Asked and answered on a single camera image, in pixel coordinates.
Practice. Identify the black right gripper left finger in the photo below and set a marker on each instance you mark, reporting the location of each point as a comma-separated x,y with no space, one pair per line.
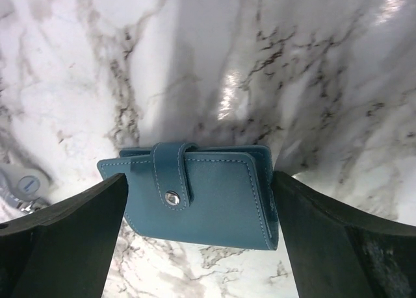
64,250

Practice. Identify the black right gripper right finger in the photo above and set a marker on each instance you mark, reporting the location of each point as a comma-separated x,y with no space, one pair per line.
336,250

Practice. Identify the blue leather card holder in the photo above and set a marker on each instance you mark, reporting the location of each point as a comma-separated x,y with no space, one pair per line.
218,196

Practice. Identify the metal tap handle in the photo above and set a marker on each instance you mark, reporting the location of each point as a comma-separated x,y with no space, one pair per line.
24,189

